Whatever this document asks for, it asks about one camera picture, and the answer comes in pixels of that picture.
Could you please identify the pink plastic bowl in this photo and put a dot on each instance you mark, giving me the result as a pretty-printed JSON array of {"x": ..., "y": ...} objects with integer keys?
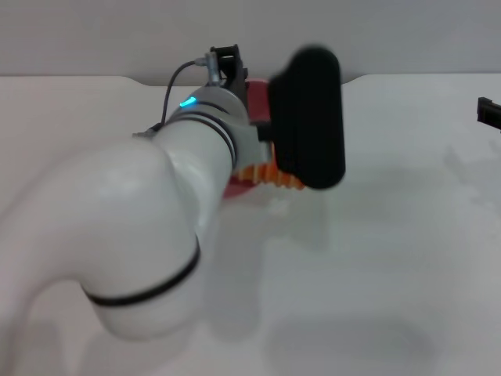
[{"x": 256, "y": 102}]

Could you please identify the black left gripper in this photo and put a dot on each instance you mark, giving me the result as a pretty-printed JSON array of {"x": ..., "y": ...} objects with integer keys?
[{"x": 233, "y": 70}]

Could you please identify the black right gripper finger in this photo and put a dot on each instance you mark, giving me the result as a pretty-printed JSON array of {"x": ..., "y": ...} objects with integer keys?
[{"x": 489, "y": 113}]

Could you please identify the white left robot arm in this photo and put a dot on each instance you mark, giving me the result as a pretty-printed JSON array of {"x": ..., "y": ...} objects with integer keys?
[{"x": 137, "y": 196}]

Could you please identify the orange ridged bread loaf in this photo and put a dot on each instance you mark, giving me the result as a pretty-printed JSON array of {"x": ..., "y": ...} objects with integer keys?
[{"x": 266, "y": 174}]

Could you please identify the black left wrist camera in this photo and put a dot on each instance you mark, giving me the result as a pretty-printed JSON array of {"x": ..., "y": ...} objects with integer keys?
[{"x": 309, "y": 117}]

